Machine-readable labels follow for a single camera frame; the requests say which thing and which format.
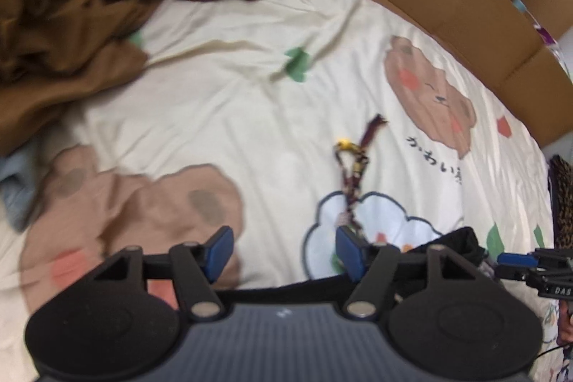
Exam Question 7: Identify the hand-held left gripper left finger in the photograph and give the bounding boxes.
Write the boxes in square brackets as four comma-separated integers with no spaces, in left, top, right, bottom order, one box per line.
[96,226,234,321]

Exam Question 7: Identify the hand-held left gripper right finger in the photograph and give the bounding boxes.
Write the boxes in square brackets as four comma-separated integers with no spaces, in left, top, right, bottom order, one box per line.
[337,226,477,320]

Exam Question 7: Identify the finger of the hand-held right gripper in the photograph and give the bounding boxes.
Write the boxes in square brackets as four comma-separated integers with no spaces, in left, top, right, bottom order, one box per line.
[495,266,544,282]
[498,253,544,267]

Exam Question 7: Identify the black shorts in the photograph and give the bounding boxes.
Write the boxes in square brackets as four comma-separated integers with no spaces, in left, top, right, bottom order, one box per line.
[219,113,497,311]

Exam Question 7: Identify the leopard print garment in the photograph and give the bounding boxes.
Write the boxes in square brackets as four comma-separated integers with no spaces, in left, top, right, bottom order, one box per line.
[548,154,573,251]

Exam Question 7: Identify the cream bear-print bed sheet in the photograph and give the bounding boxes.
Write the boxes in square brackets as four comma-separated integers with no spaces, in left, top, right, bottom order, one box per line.
[0,0,558,382]

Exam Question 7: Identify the blue denim jeans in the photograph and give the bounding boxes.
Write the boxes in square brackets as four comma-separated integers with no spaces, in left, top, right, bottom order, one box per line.
[0,149,41,231]

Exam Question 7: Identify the purple packet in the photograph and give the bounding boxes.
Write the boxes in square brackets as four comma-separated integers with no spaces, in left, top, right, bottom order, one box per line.
[533,19,560,47]

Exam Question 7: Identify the brown garment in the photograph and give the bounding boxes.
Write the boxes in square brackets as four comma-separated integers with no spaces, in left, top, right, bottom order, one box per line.
[0,0,263,154]

